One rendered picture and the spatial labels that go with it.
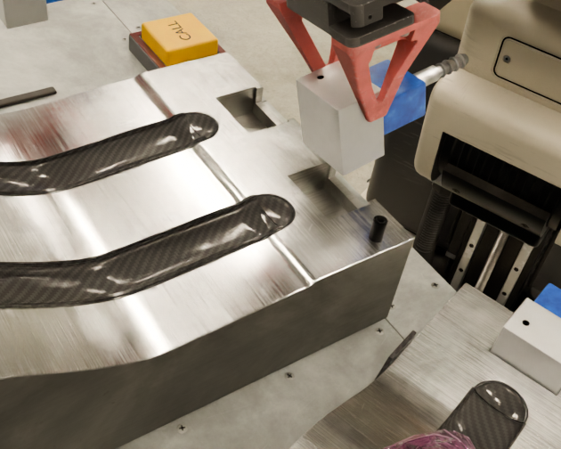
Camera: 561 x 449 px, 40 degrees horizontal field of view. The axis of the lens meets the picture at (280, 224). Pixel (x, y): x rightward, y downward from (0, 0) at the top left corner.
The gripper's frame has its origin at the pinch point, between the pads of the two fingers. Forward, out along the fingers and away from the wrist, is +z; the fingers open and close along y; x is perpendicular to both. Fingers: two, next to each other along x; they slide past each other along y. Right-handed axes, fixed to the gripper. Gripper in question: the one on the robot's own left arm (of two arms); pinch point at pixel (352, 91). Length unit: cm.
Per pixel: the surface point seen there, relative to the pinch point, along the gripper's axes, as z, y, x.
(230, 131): 6.1, -9.3, -5.2
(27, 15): -0.3, -26.5, -14.1
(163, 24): 8.9, -34.3, 0.4
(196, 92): 5.4, -15.0, -5.1
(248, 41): 89, -155, 72
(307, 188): 9.7, -3.4, -2.2
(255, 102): 7.8, -13.8, -0.5
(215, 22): 86, -169, 68
